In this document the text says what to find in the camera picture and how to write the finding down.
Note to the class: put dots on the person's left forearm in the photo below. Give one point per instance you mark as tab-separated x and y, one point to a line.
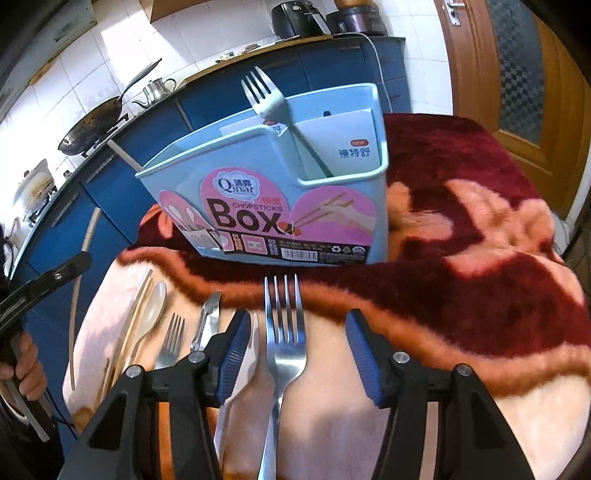
23	452

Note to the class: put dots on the wooden spoon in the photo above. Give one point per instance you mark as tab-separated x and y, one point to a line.
240	392

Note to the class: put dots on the blue kitchen base cabinets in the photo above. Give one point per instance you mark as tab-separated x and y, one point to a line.
212	99

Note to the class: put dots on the red floral plush blanket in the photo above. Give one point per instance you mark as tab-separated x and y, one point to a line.
461	277

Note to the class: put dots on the black air fryer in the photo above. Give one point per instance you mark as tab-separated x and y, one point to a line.
295	18

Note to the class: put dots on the steel kettle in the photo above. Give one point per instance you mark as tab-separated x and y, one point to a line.
159	90

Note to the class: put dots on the small steel fork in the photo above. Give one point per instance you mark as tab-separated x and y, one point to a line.
171	346

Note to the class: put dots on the black wok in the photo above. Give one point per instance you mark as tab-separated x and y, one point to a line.
90	127

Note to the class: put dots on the steel table knife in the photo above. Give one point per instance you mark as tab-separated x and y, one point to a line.
210	314

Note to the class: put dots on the large steel fork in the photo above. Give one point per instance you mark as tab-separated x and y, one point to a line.
284	350

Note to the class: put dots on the wooden chopstick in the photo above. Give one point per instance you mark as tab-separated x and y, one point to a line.
140	295

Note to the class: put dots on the wooden rod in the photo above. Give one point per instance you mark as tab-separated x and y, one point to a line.
122	154

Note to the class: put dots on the gas stove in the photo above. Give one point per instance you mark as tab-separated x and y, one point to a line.
117	129

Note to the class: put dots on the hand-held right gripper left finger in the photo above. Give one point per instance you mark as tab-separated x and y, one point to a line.
235	357

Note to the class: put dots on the wooden door with glass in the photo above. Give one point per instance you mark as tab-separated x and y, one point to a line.
475	92

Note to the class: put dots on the light blue utensil box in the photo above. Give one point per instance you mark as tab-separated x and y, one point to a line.
258	184

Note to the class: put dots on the person's left hand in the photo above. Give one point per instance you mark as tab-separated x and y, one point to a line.
27	369

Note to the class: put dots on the beige spoon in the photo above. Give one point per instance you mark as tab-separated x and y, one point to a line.
152	307

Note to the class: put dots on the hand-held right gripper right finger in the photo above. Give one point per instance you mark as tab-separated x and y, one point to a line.
364	364

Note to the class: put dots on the white chopsticks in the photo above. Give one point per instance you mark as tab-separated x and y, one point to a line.
129	330

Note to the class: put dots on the white cooking pot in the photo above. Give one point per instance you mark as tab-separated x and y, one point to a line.
34	184

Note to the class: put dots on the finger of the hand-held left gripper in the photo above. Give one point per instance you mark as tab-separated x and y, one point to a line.
55	277

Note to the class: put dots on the purple rice cooker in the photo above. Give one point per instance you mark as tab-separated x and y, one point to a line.
355	23

